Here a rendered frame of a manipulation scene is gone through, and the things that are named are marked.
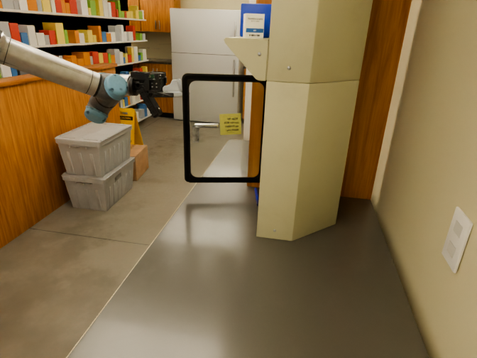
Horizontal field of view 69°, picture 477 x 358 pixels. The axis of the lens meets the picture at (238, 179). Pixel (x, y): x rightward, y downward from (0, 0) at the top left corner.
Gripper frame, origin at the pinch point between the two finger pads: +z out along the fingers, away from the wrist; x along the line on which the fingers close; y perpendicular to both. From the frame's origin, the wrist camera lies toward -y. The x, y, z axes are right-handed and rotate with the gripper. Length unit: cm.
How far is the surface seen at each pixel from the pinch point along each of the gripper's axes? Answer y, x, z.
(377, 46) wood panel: 19, 9, 63
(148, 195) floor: -131, 168, -97
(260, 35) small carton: 20.9, -18.1, 27.4
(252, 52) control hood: 16.8, -27.5, 26.9
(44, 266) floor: -131, 48, -120
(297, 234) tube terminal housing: -35, -26, 44
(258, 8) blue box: 27.8, -9.3, 25.5
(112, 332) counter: -37, -71, 7
